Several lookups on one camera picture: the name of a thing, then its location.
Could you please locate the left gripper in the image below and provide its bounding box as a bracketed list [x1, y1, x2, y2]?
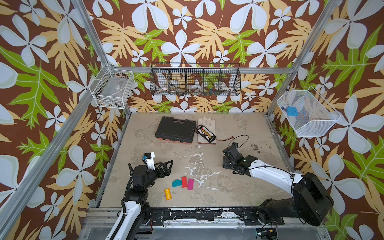
[143, 159, 173, 191]

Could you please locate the red square block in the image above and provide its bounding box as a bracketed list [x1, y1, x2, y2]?
[181, 177, 188, 188]

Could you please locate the orange cylinder block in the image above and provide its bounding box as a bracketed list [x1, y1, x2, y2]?
[164, 188, 172, 201]

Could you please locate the magenta rectangular block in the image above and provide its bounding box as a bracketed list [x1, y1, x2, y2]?
[187, 179, 194, 191]

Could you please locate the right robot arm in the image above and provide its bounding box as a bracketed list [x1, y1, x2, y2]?
[223, 146, 334, 227]

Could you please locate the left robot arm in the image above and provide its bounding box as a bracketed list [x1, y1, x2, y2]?
[106, 160, 174, 240]

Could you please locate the teal quarter-round block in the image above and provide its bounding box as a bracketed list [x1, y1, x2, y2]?
[172, 180, 183, 188]

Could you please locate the black charger board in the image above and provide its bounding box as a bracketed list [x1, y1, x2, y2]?
[196, 125, 217, 144]

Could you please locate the black tool case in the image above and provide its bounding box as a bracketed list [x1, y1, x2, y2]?
[155, 117, 197, 144]

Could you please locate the blue object in basket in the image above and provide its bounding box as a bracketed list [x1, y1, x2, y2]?
[285, 107, 299, 117]

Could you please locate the tape roll in basket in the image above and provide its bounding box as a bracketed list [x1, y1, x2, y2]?
[189, 85, 203, 93]

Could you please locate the white mesh basket right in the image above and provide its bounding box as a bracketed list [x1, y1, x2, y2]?
[277, 87, 342, 138]

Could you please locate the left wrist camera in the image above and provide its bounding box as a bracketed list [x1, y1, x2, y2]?
[142, 152, 155, 170]

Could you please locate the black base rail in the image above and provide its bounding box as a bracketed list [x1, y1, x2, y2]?
[150, 207, 285, 226]

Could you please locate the black wire basket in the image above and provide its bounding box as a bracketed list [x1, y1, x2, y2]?
[149, 63, 242, 96]

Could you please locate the white wire basket left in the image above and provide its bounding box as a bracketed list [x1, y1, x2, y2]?
[91, 68, 135, 109]

